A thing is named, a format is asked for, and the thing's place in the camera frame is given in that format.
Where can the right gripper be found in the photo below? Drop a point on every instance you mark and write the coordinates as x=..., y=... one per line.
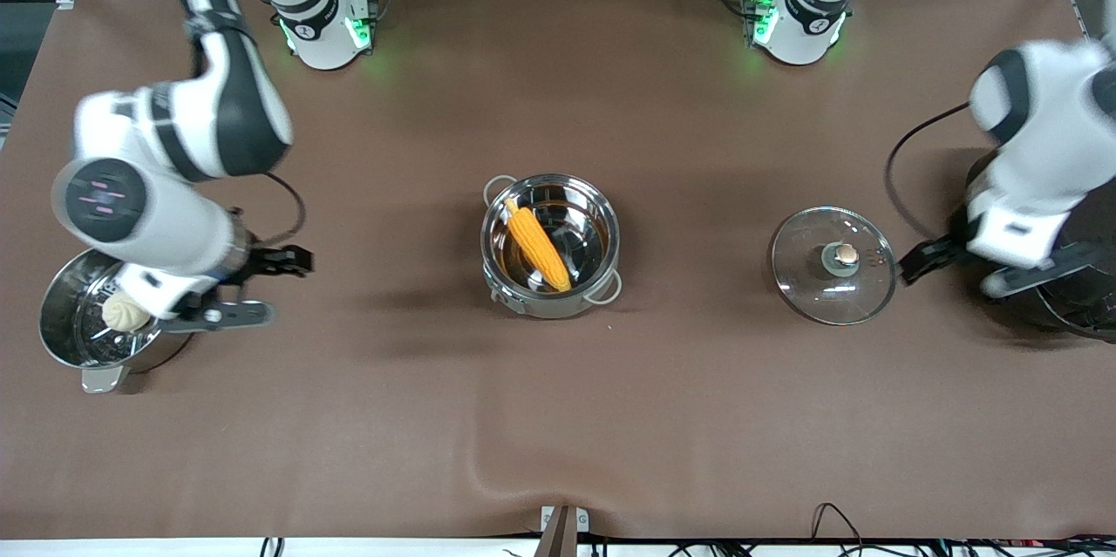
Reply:
x=263, y=261

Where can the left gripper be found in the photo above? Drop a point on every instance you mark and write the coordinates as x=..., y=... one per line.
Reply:
x=942, y=251

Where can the glass pot lid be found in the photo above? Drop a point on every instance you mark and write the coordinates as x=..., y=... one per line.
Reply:
x=811, y=287

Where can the yellow corn cob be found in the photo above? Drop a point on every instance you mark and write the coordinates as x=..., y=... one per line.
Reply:
x=540, y=247

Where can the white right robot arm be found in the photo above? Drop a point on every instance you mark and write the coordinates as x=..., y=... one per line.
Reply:
x=218, y=104

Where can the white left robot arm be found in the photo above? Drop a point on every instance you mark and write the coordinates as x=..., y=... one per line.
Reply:
x=1046, y=104

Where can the steel steamer pot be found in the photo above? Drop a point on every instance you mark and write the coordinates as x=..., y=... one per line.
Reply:
x=70, y=322

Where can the pale green steel pot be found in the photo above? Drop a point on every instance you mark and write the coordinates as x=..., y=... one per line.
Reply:
x=558, y=306

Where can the white steamed bun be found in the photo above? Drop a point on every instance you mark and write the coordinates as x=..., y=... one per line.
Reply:
x=124, y=313

